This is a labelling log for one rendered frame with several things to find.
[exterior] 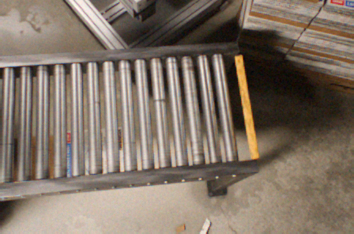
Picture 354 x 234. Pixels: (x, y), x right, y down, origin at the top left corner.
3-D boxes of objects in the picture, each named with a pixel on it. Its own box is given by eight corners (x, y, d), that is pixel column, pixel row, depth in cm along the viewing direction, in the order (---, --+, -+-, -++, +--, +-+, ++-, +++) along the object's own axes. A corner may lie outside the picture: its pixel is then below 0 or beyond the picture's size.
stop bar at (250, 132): (242, 56, 158) (242, 54, 156) (259, 160, 145) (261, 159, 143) (234, 56, 158) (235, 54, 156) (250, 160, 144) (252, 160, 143)
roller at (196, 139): (193, 57, 161) (190, 52, 156) (207, 167, 147) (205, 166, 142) (182, 58, 162) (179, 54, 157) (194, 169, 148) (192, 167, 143)
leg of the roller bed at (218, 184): (220, 180, 221) (249, 163, 156) (222, 190, 219) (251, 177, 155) (210, 181, 220) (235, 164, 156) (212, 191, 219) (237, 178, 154)
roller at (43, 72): (50, 66, 156) (47, 62, 152) (50, 183, 142) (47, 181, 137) (38, 67, 156) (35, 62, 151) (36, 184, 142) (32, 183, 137)
